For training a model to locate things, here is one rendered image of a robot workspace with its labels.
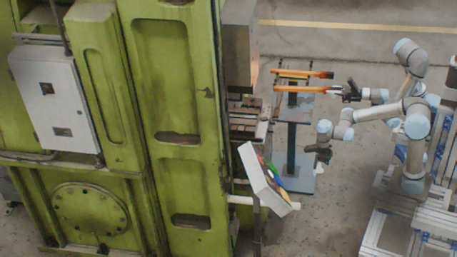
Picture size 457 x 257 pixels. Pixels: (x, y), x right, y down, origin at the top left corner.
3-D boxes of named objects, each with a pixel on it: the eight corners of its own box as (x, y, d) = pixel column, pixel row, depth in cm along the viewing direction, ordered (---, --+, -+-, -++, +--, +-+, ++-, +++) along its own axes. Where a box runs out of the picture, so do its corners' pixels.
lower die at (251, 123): (260, 117, 359) (259, 107, 353) (255, 139, 345) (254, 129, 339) (196, 112, 366) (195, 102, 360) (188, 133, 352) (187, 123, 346)
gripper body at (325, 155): (328, 165, 311) (329, 150, 303) (313, 162, 314) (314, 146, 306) (332, 157, 316) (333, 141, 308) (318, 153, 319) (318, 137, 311)
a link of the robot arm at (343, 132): (355, 121, 299) (335, 118, 302) (353, 135, 291) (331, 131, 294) (354, 131, 304) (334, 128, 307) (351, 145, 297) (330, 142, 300)
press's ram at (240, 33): (261, 47, 338) (260, -13, 311) (251, 87, 310) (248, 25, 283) (193, 43, 345) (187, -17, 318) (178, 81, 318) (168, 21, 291)
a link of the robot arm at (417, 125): (425, 178, 312) (432, 102, 277) (423, 198, 302) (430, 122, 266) (402, 176, 316) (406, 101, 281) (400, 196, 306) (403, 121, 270)
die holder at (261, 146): (272, 151, 398) (272, 103, 368) (265, 192, 371) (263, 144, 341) (196, 144, 408) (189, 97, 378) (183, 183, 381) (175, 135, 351)
